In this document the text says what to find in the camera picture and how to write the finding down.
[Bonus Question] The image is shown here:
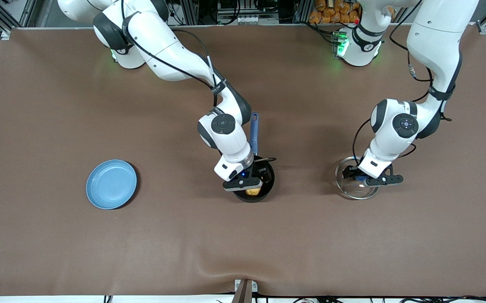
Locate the glass lid with blue knob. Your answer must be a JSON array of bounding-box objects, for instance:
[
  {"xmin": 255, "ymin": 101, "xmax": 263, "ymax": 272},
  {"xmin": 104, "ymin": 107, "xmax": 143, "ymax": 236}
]
[{"xmin": 335, "ymin": 156, "xmax": 380, "ymax": 200}]

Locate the blue round plate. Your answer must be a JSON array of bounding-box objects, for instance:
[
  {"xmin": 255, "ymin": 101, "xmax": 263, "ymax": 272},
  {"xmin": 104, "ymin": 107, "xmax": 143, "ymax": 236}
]
[{"xmin": 85, "ymin": 159, "xmax": 138, "ymax": 210}]

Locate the small board with green light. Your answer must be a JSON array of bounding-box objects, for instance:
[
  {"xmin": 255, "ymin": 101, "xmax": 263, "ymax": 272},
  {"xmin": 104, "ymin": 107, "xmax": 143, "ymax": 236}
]
[{"xmin": 332, "ymin": 30, "xmax": 349, "ymax": 58}]

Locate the brown table cloth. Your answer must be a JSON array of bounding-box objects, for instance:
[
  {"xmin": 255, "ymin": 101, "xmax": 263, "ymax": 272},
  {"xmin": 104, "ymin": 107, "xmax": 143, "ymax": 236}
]
[{"xmin": 0, "ymin": 24, "xmax": 486, "ymax": 298}]

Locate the white power strip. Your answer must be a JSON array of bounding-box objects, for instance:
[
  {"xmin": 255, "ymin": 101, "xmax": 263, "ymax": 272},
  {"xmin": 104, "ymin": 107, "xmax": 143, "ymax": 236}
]
[{"xmin": 221, "ymin": 15, "xmax": 257, "ymax": 24}]

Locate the pile of orange packets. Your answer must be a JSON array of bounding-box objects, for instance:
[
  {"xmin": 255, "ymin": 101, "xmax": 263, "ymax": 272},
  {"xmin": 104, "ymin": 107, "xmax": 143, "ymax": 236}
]
[{"xmin": 309, "ymin": 0, "xmax": 360, "ymax": 24}]

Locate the thin black looped cable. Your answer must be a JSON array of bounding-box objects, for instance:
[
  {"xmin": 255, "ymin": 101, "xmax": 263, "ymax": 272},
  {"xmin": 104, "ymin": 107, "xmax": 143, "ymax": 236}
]
[{"xmin": 352, "ymin": 119, "xmax": 417, "ymax": 164}]

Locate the black pot with blue handle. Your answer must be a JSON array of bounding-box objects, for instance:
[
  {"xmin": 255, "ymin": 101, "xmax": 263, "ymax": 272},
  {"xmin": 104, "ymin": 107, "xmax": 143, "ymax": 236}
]
[{"xmin": 231, "ymin": 112, "xmax": 276, "ymax": 204}]

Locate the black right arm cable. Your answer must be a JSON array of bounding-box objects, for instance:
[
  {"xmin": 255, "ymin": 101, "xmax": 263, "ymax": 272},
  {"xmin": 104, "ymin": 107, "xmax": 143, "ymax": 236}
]
[{"xmin": 121, "ymin": 0, "xmax": 226, "ymax": 108}]

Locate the black cable with metal connector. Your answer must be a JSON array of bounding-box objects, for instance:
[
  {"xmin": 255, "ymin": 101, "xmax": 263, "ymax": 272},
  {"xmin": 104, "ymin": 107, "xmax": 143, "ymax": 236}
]
[{"xmin": 389, "ymin": 21, "xmax": 434, "ymax": 83}]

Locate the metal table clamp bracket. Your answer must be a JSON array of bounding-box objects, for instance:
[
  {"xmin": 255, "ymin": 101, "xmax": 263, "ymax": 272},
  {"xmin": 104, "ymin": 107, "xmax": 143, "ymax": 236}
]
[{"xmin": 234, "ymin": 279, "xmax": 258, "ymax": 303}]

